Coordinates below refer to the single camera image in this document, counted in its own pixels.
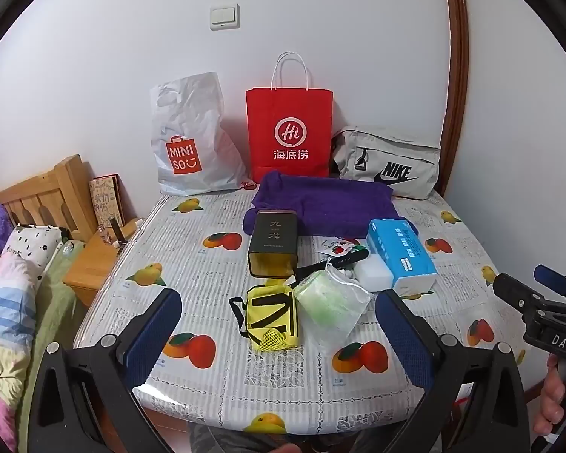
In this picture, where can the purple towel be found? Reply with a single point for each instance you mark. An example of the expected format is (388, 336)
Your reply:
(339, 203)

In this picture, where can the white snack packet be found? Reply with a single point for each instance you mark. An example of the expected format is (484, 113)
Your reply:
(337, 247)

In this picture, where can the dark green tea tin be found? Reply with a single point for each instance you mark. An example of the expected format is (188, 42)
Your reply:
(273, 240)

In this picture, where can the small dark brown stand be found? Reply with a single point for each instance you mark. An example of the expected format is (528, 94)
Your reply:
(117, 235)

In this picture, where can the green bed sheet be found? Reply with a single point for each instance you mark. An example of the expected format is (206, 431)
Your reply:
(52, 311)

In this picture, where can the white cloth gloves pair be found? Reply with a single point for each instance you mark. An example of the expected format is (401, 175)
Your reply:
(376, 274)

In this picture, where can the white wall switch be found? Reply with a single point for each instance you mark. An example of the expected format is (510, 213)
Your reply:
(224, 17)

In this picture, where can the brown patterned book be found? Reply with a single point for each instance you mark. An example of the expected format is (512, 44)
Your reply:
(106, 200)

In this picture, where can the fruit printed tablecloth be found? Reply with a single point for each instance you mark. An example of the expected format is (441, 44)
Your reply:
(179, 245)

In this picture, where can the white plastic shopping bag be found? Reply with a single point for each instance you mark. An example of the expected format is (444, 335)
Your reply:
(193, 122)

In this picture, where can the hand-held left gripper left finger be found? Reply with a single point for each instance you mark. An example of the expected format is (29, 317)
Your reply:
(155, 335)

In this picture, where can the blue tissue pack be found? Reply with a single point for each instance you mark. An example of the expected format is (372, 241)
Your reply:
(401, 255)

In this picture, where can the yellow black pouch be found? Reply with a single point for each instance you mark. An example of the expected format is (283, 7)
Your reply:
(271, 314)

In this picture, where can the light green cloth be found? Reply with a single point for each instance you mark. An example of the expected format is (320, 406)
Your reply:
(323, 290)

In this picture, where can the red paper bag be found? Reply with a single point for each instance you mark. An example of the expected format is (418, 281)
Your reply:
(290, 118)

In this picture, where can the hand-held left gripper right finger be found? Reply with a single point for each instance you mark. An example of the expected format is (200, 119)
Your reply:
(401, 335)

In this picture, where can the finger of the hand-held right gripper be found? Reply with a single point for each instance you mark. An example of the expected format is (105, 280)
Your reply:
(519, 292)
(554, 278)

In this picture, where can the white floral pillow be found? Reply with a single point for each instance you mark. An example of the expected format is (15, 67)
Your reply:
(33, 245)

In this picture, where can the person's right hand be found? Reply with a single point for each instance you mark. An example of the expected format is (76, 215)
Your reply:
(549, 401)

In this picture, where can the grey fabric bag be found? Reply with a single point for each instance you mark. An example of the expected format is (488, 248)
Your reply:
(386, 160)

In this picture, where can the brown wooden door frame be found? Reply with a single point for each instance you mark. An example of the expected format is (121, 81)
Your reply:
(456, 80)

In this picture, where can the wooden headboard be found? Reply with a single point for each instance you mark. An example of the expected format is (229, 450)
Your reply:
(52, 193)

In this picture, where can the wooden nightstand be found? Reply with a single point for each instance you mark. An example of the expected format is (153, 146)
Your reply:
(92, 266)

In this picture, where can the pastel striped blanket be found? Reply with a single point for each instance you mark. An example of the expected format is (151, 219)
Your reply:
(4, 321)

